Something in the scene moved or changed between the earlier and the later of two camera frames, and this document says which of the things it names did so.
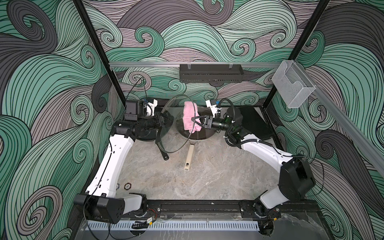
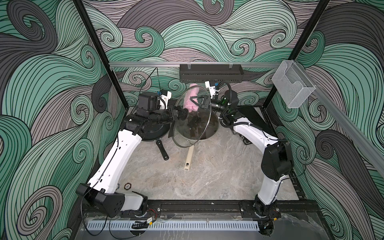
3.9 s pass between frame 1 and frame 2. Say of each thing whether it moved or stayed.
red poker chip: stayed
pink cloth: moved
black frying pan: stayed
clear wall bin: stayed
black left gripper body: moved
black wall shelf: stayed
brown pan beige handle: stayed
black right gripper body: moved
